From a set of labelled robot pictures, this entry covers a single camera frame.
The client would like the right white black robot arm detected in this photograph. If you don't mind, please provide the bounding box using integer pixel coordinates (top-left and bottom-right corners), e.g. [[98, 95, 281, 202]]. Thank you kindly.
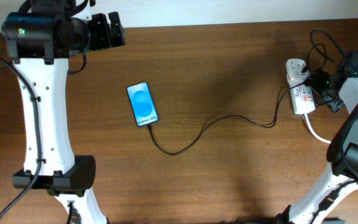
[[273, 52, 358, 223]]

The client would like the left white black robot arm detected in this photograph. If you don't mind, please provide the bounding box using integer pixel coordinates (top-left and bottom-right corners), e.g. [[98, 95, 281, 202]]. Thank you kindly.
[[1, 1, 125, 223]]

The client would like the white power strip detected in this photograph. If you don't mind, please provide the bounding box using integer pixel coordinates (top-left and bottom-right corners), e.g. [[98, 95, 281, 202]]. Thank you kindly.
[[285, 58, 316, 115]]

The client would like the blue Galaxy smartphone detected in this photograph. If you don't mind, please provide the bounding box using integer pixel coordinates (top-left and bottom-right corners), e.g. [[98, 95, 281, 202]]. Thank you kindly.
[[127, 82, 159, 127]]

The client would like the black USB charging cable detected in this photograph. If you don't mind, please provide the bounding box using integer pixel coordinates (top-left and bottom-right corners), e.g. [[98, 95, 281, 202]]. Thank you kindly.
[[147, 43, 329, 156]]

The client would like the white charger adapter plug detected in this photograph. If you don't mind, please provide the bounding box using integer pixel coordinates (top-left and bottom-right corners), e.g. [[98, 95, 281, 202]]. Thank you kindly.
[[287, 69, 310, 85]]

